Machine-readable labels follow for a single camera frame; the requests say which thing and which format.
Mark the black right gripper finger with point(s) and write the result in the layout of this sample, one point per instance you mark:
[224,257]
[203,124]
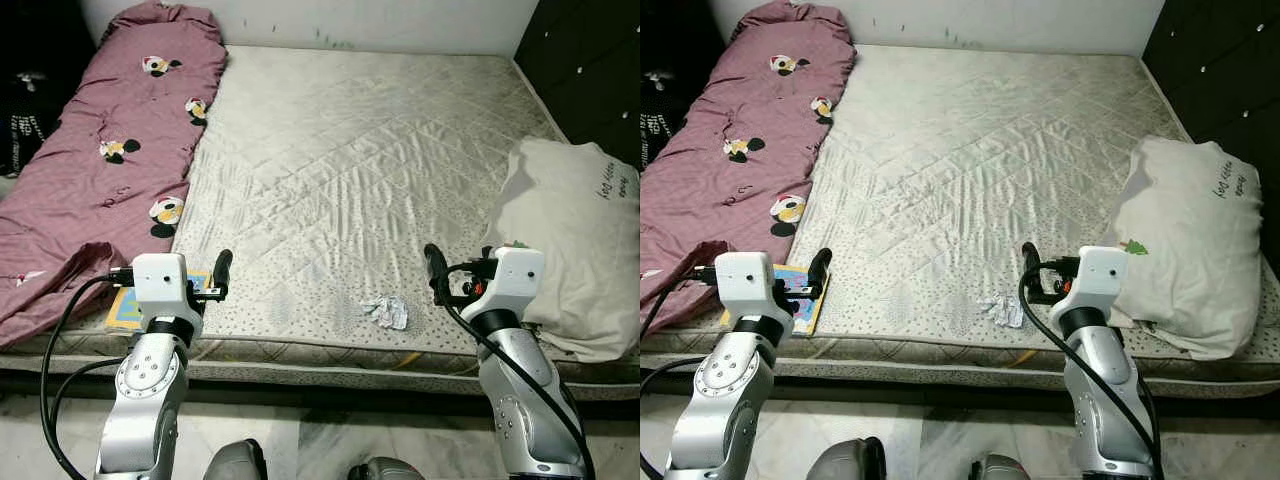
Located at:
[1032,265]
[436,270]

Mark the colourful children's book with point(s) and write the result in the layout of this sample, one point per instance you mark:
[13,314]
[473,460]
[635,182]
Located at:
[802,310]
[125,312]

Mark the white tissue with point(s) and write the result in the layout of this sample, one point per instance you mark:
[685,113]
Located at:
[1005,310]
[388,312]

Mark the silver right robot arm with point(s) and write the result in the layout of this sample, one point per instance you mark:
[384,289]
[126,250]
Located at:
[1095,400]
[510,400]

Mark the white quilted mattress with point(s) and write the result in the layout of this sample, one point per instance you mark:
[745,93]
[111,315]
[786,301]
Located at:
[980,180]
[350,180]

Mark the white pillow with lettering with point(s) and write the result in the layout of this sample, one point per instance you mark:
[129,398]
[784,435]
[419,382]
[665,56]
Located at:
[1190,260]
[580,250]

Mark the pink cartoon print blanket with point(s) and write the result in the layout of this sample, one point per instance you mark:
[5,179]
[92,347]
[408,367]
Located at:
[110,110]
[730,120]

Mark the grey left robot leg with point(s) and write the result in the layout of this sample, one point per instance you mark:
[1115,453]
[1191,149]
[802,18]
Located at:
[845,462]
[235,462]

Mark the black printed garment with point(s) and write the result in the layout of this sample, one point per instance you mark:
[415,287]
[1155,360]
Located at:
[25,120]
[660,125]

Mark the black tufted headboard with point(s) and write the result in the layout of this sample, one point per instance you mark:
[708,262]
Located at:
[590,60]
[1220,70]

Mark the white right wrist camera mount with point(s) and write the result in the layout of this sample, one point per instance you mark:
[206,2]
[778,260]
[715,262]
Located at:
[515,275]
[1100,275]

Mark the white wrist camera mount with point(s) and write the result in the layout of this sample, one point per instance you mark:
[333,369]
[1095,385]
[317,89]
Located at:
[1100,275]
[160,280]
[515,275]
[745,280]

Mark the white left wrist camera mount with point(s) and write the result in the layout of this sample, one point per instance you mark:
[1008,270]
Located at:
[160,280]
[745,280]

